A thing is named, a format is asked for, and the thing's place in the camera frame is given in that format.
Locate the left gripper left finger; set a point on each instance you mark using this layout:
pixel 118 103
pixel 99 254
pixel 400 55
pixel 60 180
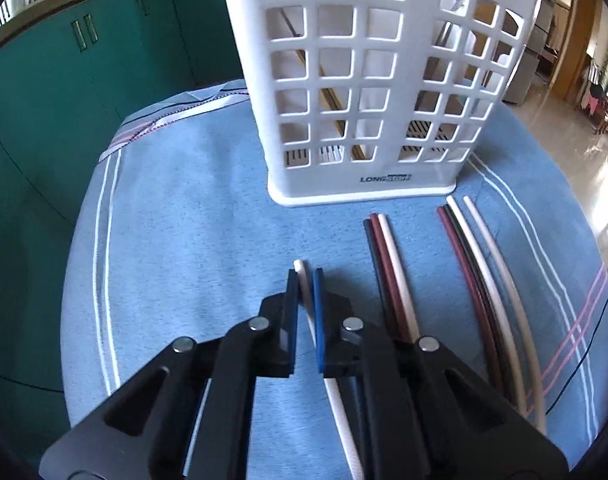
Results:
pixel 277 344

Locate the white plastic utensil basket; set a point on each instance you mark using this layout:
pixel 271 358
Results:
pixel 369 99

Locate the dark red chopstick right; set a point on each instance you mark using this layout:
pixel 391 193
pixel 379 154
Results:
pixel 492 362

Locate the teal lower kitchen cabinets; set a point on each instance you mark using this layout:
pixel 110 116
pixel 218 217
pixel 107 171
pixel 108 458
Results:
pixel 70 72

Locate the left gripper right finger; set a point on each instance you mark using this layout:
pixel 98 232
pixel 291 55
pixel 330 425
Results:
pixel 338 352

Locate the blue striped tablecloth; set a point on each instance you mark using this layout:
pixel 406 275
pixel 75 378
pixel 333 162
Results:
pixel 178 236

